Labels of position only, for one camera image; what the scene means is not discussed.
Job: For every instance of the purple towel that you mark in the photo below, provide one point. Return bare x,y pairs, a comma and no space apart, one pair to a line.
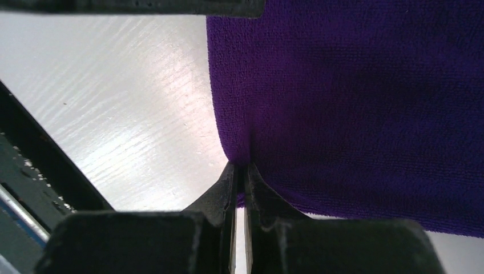
358,109

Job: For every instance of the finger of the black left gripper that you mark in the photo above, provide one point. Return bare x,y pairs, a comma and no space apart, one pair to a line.
241,8

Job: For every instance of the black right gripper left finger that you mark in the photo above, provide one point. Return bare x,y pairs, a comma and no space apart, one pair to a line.
215,251

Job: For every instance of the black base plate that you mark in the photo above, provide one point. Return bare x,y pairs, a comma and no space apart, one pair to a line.
40,185

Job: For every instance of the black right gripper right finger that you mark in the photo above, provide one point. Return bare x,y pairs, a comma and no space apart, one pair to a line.
266,215

